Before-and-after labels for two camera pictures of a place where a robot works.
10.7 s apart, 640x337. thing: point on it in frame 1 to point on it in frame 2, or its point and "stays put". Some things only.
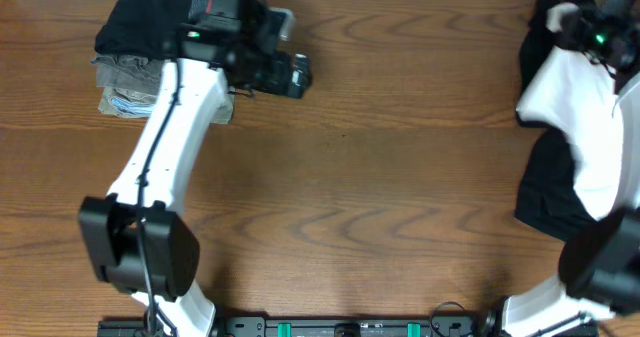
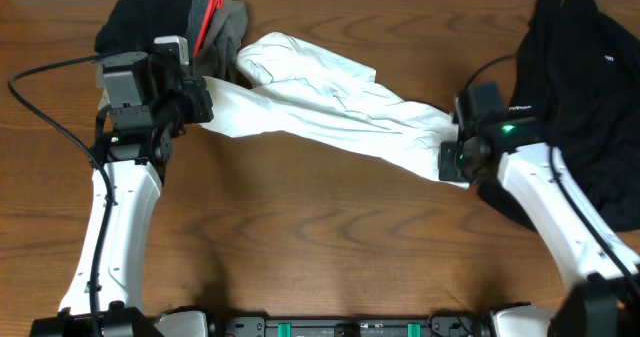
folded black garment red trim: [144, 20] stays put
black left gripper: [273, 83] to [195, 89]
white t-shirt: [574, 92] to [297, 87]
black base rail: [314, 326] stays put
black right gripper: [571, 25] to [447, 169]
